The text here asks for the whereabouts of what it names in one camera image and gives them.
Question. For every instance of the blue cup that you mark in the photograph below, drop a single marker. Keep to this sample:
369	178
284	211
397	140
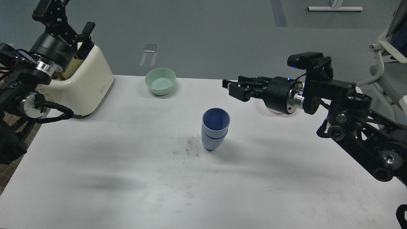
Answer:
215	122
212	139

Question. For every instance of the pink bowl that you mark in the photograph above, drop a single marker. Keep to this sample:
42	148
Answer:
275	111

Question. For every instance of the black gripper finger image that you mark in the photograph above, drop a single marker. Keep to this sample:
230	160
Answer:
241	93
86	43
241	82

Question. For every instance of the white stand base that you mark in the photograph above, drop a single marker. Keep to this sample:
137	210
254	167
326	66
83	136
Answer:
336	6

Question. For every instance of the mint green bowl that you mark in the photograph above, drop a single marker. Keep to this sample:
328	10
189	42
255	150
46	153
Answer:
160	81

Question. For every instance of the front toast slice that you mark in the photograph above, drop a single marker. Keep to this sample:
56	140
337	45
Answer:
68	73

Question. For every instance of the white grey chair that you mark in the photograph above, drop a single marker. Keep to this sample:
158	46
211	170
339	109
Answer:
388	75

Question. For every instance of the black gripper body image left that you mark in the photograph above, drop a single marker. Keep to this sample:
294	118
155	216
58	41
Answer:
56	43

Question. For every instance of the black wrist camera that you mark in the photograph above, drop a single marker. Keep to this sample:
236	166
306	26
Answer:
305	60

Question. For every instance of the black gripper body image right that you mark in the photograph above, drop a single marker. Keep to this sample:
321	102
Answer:
280	93

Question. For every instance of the cream white toaster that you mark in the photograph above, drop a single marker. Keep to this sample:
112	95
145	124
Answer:
84	91

